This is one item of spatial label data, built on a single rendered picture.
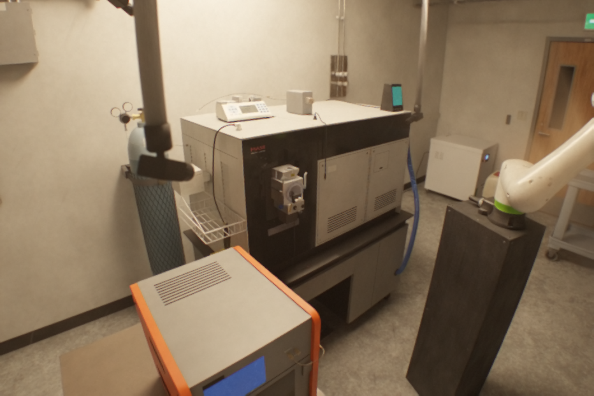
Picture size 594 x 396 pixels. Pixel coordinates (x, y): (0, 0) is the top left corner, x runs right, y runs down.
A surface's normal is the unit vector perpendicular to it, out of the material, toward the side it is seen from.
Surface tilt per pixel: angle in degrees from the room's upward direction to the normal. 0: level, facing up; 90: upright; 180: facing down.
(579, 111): 90
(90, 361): 0
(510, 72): 90
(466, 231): 90
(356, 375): 0
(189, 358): 0
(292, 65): 90
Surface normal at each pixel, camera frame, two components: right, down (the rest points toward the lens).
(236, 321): 0.00, -0.94
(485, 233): -0.94, 0.11
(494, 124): -0.77, 0.22
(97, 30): 0.63, 0.26
